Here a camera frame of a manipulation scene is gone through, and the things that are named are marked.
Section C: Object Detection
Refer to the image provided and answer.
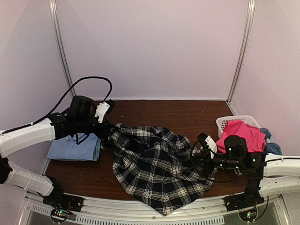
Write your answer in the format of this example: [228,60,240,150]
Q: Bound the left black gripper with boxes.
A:
[75,113,117,140]

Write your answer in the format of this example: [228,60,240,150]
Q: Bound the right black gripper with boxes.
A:
[190,150,242,176]

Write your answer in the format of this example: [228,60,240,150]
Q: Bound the black white plaid shirt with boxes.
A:
[109,123,213,216]

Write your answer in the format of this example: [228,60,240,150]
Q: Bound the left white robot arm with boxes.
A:
[0,96,115,208]

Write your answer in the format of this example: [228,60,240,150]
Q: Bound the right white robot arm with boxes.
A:
[190,133,300,207]

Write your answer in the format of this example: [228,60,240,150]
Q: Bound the white plastic laundry basket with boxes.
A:
[216,115,261,138]

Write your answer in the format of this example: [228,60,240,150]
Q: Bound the folded light blue shirt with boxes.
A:
[47,133,102,161]

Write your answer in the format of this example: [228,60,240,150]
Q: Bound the pink shirt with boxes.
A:
[216,120,266,153]

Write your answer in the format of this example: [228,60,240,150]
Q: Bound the right round circuit board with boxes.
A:
[238,208,258,223]

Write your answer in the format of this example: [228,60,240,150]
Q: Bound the round circuit board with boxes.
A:
[50,208,69,223]
[238,208,258,223]

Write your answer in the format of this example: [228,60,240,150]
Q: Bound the blue denim garment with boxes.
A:
[260,127,282,155]

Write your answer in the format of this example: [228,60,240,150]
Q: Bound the left round circuit board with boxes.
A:
[50,208,69,223]

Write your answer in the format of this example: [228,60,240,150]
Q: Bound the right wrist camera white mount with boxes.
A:
[198,133,218,159]

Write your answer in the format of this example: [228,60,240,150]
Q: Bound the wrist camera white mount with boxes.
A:
[94,99,116,123]
[198,133,218,159]

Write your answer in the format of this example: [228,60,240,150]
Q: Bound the right black cable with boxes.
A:
[190,138,237,184]

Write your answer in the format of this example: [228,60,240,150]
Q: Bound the black cable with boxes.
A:
[190,138,237,184]
[30,76,113,125]

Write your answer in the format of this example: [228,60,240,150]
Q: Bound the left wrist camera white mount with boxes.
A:
[94,99,116,123]

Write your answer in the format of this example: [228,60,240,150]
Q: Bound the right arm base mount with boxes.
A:
[224,193,264,211]

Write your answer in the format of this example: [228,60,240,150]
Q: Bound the left black cable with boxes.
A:
[30,76,113,125]

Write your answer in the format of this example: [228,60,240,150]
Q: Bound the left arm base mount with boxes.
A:
[42,194,83,212]

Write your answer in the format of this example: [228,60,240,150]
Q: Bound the front aluminium rail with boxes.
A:
[23,182,291,225]

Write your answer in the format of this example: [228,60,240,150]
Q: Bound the left aluminium frame post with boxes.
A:
[49,0,73,88]

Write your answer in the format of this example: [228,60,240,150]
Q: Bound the aluminium frame post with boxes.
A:
[226,0,255,105]
[49,0,73,88]

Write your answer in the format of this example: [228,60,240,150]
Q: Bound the right aluminium frame post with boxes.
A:
[226,0,255,105]

